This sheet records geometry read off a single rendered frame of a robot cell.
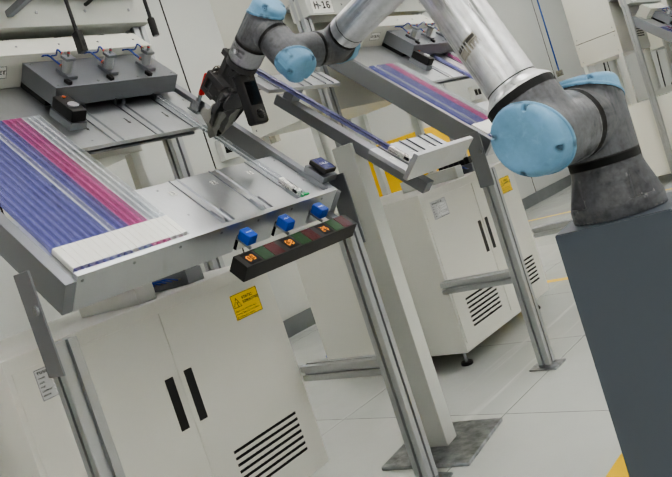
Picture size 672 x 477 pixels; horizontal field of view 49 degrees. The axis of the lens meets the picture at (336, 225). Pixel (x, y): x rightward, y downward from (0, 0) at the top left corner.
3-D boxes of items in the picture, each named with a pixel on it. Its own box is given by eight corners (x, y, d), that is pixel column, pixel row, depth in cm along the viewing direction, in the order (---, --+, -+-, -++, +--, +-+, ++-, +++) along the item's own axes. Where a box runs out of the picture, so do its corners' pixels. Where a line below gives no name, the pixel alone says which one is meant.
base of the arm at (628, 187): (672, 192, 124) (656, 136, 123) (662, 209, 111) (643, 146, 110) (584, 213, 132) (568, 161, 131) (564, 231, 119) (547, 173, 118)
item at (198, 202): (327, 203, 166) (331, 191, 164) (70, 295, 117) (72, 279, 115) (269, 164, 174) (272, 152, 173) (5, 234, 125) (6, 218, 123)
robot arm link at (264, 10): (269, 14, 147) (246, -12, 150) (249, 58, 153) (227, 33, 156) (297, 15, 152) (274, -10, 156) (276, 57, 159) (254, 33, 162)
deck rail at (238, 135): (333, 214, 168) (341, 191, 165) (328, 216, 167) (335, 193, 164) (141, 83, 200) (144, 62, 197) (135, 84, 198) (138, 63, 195)
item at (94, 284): (328, 216, 167) (337, 189, 163) (73, 312, 117) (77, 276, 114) (324, 213, 167) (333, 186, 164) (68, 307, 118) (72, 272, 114)
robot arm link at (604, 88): (653, 138, 120) (629, 59, 119) (614, 156, 111) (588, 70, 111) (588, 155, 129) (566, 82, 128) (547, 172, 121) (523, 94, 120)
